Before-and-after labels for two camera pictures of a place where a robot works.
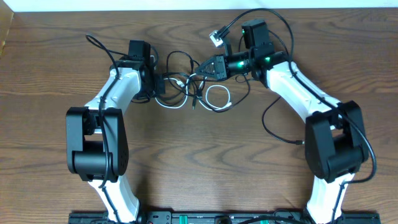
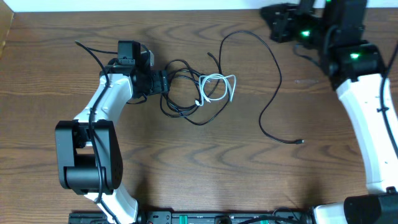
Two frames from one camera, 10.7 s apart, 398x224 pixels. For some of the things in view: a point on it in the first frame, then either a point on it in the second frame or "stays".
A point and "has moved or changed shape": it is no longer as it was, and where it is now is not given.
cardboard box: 6,15 stays
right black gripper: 221,68 → 283,31
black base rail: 222,218 stays
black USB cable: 235,102 → 189,94
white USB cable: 181,84 has moved or changed shape
